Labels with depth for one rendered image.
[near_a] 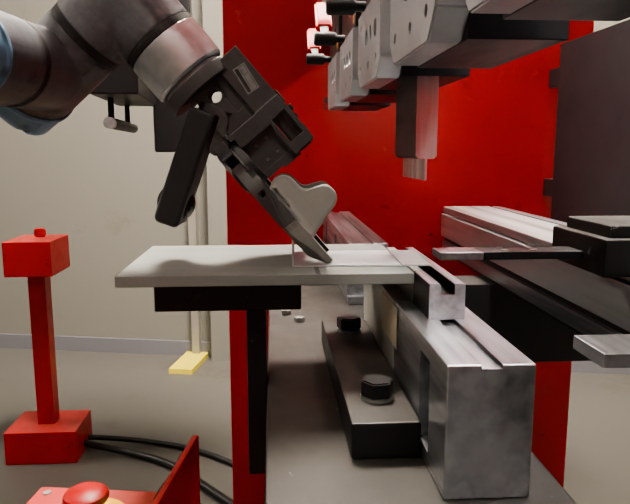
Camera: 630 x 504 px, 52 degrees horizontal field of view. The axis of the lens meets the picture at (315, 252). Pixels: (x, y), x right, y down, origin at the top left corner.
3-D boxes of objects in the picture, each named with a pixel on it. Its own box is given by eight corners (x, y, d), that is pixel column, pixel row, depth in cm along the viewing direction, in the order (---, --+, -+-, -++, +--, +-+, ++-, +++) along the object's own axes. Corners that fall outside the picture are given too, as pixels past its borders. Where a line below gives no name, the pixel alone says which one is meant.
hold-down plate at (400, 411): (321, 343, 78) (321, 319, 78) (365, 342, 79) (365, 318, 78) (350, 460, 49) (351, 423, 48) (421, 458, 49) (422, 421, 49)
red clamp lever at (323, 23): (311, -1, 91) (314, 36, 85) (339, -1, 92) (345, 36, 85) (310, 11, 93) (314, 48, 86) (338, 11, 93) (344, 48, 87)
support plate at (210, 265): (152, 254, 73) (152, 245, 73) (380, 252, 75) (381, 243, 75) (114, 288, 56) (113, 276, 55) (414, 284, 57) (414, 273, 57)
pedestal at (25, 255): (26, 440, 247) (10, 226, 234) (92, 438, 249) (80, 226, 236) (5, 465, 228) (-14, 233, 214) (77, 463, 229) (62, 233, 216)
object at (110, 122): (128, 133, 206) (127, 107, 205) (138, 133, 207) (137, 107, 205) (103, 128, 162) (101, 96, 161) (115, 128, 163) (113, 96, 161)
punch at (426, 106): (394, 176, 70) (396, 86, 68) (412, 176, 70) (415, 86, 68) (414, 180, 60) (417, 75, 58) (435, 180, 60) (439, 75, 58)
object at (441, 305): (386, 273, 73) (386, 247, 72) (412, 273, 73) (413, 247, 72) (428, 319, 53) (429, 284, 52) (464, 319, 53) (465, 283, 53)
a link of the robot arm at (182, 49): (124, 66, 57) (145, 77, 65) (159, 106, 58) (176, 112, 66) (187, 9, 56) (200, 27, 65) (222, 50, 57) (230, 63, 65)
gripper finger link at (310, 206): (366, 227, 58) (301, 151, 59) (316, 269, 58) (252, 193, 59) (368, 229, 61) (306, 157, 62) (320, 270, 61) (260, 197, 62)
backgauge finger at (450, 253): (422, 259, 73) (423, 215, 72) (642, 256, 75) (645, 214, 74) (451, 280, 61) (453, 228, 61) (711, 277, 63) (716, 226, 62)
